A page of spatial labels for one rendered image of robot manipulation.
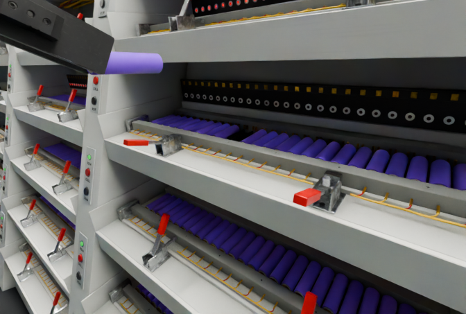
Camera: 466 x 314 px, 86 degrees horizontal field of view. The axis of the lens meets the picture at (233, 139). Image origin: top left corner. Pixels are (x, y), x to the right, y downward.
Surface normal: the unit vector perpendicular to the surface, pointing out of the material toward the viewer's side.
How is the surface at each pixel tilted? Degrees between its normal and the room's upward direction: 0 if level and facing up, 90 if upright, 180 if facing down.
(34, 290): 20
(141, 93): 90
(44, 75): 90
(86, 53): 90
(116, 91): 90
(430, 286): 110
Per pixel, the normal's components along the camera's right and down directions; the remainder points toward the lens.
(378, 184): -0.62, 0.33
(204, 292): -0.07, -0.93
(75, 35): 0.78, 0.17
